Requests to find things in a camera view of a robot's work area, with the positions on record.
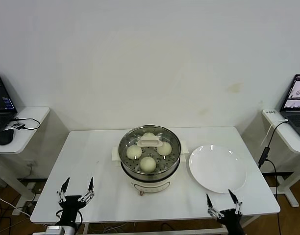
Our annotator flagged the round glass pot lid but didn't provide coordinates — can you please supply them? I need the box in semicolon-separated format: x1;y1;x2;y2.
118;125;182;174

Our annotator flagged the white cable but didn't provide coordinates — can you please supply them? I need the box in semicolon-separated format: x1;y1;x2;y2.
260;118;290;146

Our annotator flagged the round white plate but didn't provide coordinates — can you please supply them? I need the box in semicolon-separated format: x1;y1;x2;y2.
188;144;248;194

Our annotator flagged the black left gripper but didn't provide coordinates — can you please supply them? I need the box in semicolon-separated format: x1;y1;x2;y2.
56;176;96;226

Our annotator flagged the black laptop with dark screen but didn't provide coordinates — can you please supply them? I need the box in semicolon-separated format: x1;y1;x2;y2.
0;71;19;137

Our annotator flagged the white table frame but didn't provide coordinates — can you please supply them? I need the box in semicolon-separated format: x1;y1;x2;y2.
82;215;263;235

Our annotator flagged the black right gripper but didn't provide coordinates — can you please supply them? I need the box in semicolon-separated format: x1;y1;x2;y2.
205;188;246;235

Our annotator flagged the stainless steel steamer basket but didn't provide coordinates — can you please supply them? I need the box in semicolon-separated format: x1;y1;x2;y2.
118;125;182;179

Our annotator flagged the grey laptop with pink screen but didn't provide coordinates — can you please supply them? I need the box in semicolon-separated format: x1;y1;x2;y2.
279;74;300;141

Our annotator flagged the black computer mouse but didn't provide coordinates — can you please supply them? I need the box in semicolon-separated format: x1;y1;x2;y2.
0;128;15;145

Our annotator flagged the white side table with mouse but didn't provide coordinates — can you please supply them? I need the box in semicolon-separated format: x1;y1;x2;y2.
0;106;51;209

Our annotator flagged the thin black hub cable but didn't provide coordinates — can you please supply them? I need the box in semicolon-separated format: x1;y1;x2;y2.
10;117;41;130

